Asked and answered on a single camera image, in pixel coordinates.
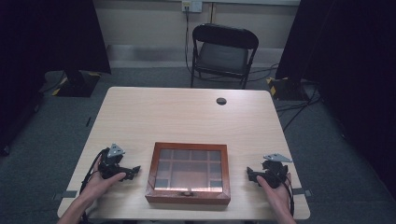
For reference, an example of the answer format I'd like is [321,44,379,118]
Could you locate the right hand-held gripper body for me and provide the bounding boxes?
[261,152,293,189]

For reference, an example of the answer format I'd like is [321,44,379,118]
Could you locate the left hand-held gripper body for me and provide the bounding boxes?
[98,143,128,180]

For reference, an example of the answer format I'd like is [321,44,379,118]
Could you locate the wooden box with glass lid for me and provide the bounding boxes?
[144,141,232,206]

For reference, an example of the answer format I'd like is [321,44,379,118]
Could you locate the person's right hand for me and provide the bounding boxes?
[256,172,294,210]

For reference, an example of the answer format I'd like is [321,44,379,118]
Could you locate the person's left hand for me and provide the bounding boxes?
[81,154,127,204]

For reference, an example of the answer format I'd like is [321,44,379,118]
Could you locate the black stand base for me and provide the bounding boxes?
[266,76,309,102]
[51,70,103,98]

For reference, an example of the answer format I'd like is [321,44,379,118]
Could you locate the black folding chair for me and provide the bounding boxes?
[190,22,260,90]

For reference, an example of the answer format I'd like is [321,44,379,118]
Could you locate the black curtain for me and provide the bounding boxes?
[275,0,396,190]
[0,0,112,157]

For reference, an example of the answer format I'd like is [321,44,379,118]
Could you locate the left hand-held gripper cable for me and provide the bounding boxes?
[78,148,110,224]

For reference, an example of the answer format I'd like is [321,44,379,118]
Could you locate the hand-held gripper cable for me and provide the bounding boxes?
[78,148,110,224]
[281,181,296,217]

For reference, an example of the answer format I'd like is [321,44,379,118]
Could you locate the right hand-held gripper cable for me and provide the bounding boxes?
[281,181,296,217]

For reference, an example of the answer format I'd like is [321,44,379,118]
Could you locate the grey table bracket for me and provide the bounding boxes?
[51,189,78,202]
[291,187,313,198]

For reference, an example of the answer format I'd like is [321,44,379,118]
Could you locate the black floor cables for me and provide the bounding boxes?
[248,63,322,133]

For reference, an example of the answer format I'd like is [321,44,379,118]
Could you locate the black wall socket cable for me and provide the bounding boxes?
[184,6,193,75]

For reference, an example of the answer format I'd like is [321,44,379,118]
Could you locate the white wall socket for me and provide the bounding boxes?
[181,0,204,14]

